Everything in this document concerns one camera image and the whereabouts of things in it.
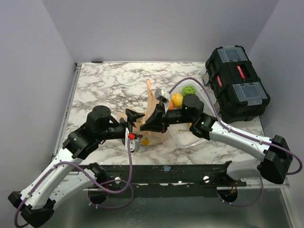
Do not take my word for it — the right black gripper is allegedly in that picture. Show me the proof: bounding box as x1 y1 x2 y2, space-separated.
140 102 194 134

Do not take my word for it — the orange banana-print plastic bag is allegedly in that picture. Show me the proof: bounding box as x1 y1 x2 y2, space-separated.
116 79 171 146

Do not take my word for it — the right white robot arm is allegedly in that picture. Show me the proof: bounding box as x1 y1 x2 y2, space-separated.
140 94 293 186

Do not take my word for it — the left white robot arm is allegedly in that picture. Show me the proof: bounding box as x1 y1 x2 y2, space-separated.
8 105 145 228

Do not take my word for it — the orange peach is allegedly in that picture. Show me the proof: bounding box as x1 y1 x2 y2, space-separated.
168 101 174 110

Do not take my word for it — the white plastic basket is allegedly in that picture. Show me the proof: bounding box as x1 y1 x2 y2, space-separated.
168 80 215 149

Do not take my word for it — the pale yellow round fruit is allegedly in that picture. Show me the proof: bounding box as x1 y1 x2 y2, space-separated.
171 93 183 107

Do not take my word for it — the green custard apple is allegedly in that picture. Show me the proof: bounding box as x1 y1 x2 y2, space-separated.
182 86 196 96

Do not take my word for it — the black tool box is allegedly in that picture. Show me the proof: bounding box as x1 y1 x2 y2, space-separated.
202 45 270 124

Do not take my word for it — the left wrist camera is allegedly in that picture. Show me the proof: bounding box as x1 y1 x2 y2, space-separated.
125 130 142 152

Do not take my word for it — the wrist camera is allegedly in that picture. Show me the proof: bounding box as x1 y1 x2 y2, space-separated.
154 88 171 111
125 130 142 152

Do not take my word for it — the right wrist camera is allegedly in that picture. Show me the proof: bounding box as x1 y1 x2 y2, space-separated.
154 88 171 111

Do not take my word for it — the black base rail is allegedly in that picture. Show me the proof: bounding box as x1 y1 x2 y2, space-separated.
89 162 245 199

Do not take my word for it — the aluminium frame rail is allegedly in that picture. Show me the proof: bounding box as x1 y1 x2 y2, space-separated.
241 178 290 188

